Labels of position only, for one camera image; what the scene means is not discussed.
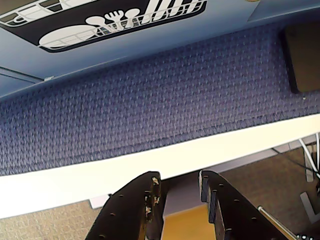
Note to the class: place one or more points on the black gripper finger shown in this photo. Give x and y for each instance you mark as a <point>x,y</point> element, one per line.
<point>232,212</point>
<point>130,207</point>

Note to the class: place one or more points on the blue dishwasher print door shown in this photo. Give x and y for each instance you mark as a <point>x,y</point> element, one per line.
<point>150,37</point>

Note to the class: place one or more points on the blue toy kitchen cabinet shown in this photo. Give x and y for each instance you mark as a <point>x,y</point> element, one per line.
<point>275,12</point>

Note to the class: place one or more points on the blue woven mat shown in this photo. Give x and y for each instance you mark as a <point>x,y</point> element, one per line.
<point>150,112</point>

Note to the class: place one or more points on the silver metal rod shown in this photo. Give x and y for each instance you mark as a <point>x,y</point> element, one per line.
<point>275,220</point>

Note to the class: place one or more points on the gray angled bracket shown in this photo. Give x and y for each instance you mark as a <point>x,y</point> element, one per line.
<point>306,205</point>

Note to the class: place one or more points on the dark rectangular block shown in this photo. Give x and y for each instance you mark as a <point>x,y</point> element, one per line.
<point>303,57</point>

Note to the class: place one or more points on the yellow flat board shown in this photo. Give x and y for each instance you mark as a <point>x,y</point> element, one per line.
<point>185,225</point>

